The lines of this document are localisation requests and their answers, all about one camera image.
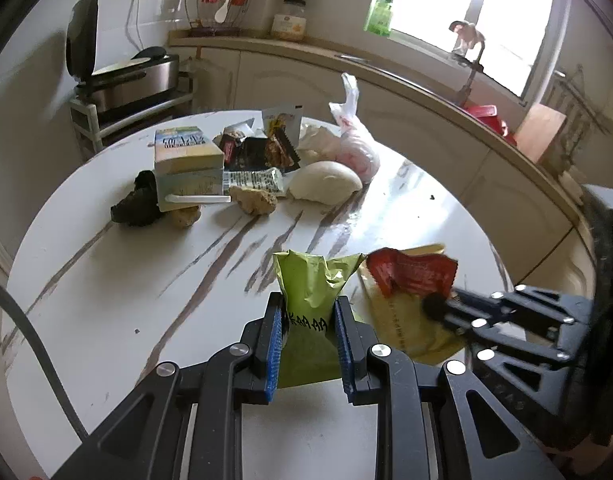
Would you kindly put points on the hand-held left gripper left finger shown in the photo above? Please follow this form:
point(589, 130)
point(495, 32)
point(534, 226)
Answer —
point(274, 355)

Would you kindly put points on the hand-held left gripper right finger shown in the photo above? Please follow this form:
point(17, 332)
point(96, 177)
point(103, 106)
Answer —
point(344, 350)

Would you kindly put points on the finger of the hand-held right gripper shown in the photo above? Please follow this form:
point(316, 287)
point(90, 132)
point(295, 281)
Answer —
point(491, 360)
point(536, 304)

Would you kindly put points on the green snack wrapper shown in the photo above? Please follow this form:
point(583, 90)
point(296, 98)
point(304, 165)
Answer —
point(309, 290)

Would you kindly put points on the red snack wrapper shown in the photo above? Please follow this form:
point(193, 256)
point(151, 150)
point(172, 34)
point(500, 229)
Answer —
point(411, 272)

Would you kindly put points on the silver yellow snack packet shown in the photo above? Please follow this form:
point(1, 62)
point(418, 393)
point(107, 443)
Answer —
point(284, 120)

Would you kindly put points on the yellow plastic packet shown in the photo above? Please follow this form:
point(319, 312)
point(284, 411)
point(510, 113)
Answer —
point(401, 325)

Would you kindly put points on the brown food lump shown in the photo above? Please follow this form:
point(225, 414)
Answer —
point(184, 216)
point(254, 201)

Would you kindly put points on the white steamed bun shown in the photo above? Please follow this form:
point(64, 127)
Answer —
point(326, 182)

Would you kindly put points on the white drinking straw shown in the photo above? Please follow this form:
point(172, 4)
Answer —
point(201, 200)

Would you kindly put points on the wooden cutting board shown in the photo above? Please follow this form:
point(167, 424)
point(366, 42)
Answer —
point(538, 132)

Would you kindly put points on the green striped wrapper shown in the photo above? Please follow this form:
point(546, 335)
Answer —
point(251, 180)

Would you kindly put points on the red basin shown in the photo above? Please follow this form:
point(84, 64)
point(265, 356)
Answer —
point(486, 115)

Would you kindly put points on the metal dish rack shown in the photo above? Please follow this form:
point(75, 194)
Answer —
point(581, 110)

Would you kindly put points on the dark brown snack wrapper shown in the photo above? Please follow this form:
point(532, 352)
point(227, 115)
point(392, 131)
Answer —
point(256, 152)

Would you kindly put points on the black crumpled scrap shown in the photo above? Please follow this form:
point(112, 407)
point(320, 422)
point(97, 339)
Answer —
point(136, 205)

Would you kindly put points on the white crumpled tissue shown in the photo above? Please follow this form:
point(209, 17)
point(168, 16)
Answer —
point(319, 142)

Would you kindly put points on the small torn wrapper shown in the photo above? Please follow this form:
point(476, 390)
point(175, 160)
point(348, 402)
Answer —
point(234, 131)

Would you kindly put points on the metal faucet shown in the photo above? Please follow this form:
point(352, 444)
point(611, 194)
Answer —
point(469, 40)

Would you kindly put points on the white storage rack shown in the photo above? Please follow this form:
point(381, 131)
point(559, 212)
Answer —
point(111, 120)

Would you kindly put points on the window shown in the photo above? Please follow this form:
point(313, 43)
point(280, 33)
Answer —
point(486, 10)

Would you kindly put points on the black steel electric cooker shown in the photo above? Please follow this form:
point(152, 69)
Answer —
point(131, 77)

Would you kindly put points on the green bottle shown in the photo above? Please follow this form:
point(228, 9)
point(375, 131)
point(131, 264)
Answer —
point(379, 17)

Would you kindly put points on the glass jar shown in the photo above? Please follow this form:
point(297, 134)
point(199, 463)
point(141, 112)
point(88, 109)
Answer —
point(289, 22)

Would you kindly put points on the white spoon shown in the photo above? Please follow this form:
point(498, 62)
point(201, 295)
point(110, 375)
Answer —
point(221, 10)

